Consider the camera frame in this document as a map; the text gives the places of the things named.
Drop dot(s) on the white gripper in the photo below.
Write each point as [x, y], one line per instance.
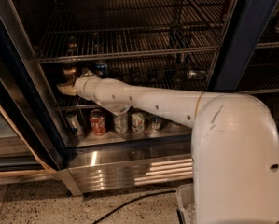
[80, 86]

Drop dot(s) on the orange soda can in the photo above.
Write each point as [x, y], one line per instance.
[70, 73]

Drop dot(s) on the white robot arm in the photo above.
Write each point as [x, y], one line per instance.
[234, 144]

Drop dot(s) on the blue Pepsi can on shelf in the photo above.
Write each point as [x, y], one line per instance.
[101, 68]

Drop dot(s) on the silver can bottom left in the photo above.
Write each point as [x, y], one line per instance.
[73, 122]

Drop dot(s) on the red Coca-Cola can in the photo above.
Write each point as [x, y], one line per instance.
[97, 121]

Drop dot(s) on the white green can left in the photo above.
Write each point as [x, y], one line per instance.
[121, 123]

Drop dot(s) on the white green can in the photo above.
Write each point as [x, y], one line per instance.
[138, 118]
[121, 123]

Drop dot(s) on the white green can right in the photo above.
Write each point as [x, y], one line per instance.
[138, 118]

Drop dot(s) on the open fridge glass door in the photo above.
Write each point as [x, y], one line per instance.
[30, 148]

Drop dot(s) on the steel fridge base grille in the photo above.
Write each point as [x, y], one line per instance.
[127, 164]

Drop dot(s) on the blue silver can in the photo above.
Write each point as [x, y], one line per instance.
[156, 123]

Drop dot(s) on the clear lying bottle on shelf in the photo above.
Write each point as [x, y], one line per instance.
[196, 74]

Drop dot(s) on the dark blue fridge pillar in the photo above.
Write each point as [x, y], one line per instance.
[248, 21]

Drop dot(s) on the clear plastic bin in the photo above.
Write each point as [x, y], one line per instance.
[186, 204]

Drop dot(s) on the upper wire fridge shelf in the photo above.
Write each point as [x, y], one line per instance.
[87, 30]

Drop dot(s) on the wire fridge shelf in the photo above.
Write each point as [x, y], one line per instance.
[168, 72]
[87, 30]

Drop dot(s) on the middle wire fridge shelf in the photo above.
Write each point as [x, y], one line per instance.
[168, 72]

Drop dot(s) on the right compartment wire shelf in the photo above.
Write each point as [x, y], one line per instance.
[262, 73]

